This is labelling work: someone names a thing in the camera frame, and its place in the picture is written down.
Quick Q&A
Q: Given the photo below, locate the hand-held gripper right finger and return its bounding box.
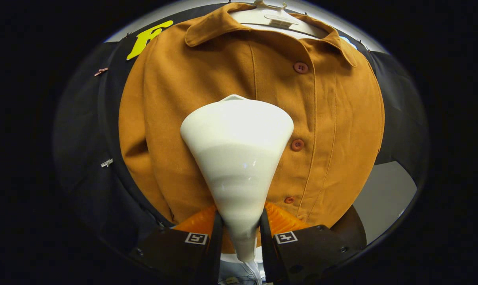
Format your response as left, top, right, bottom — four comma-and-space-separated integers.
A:
259, 202, 358, 284

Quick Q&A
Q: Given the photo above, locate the white garment steamer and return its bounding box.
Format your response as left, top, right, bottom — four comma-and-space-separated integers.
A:
179, 94, 295, 285

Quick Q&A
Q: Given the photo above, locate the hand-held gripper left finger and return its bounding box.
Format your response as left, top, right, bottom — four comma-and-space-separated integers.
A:
129, 205, 224, 285

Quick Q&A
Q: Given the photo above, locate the brown button shirt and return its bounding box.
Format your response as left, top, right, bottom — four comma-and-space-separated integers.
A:
118, 3, 385, 255

